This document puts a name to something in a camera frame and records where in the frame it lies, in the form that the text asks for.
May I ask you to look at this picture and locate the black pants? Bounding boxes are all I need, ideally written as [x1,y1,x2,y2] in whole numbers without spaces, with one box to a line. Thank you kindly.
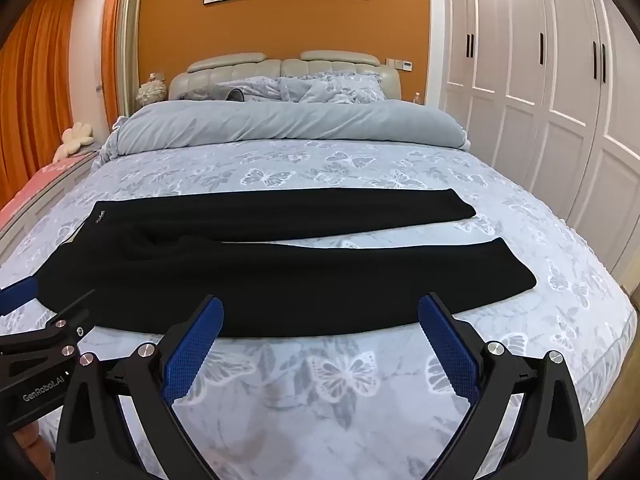
[36,188,538,339]

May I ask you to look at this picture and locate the white flower decoration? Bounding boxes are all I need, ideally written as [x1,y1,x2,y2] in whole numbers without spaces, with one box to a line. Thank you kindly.
[137,72,168,107]

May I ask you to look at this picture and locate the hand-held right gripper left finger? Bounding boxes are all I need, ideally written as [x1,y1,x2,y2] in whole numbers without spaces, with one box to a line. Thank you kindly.
[56,294,226,480]

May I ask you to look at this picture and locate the white panelled wardrobe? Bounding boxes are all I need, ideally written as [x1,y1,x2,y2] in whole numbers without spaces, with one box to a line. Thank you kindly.
[439,0,640,291]

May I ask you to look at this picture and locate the wide orange curtain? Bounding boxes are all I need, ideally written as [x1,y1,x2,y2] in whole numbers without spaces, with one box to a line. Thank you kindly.
[0,0,76,206]

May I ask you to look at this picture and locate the grey floral ruffled pillow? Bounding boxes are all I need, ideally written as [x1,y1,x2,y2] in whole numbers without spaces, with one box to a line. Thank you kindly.
[214,76,287,104]
[279,72,389,106]

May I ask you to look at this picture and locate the bed with butterfly print sheet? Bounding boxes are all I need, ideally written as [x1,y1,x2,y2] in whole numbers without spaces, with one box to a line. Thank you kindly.
[0,137,638,480]

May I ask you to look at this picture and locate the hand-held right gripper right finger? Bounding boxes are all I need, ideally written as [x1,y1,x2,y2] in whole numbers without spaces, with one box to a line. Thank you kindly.
[417,291,589,480]

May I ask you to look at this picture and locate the pink bench cushion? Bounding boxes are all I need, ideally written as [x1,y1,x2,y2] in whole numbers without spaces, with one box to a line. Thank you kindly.
[0,147,98,241]

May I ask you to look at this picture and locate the narrow orange curtain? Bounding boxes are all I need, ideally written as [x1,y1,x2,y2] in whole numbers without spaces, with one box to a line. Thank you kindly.
[100,0,127,126]

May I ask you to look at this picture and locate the cream flower-shaped plush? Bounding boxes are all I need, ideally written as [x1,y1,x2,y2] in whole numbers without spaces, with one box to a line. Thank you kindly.
[61,122,96,154]

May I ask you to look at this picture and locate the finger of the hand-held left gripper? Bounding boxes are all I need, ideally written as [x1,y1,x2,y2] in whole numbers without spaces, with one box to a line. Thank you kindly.
[42,288,97,357]
[0,278,41,314]

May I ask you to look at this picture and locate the grey duvet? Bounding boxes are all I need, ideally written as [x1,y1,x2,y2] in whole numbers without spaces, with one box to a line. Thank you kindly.
[97,99,472,166]

